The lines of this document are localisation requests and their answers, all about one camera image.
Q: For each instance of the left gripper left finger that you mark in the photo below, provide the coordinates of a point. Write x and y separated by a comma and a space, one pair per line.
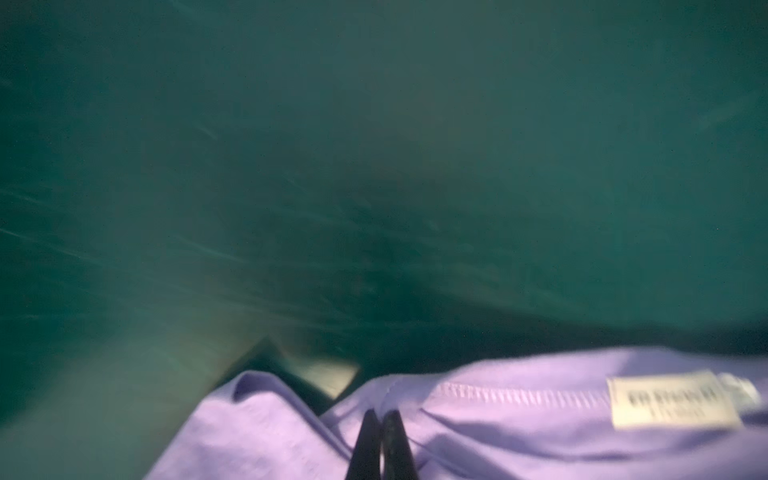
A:
365, 462

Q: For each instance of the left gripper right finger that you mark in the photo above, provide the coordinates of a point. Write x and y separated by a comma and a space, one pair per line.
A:
398, 461

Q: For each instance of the purple t shirt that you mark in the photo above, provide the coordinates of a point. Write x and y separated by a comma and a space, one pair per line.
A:
629, 413

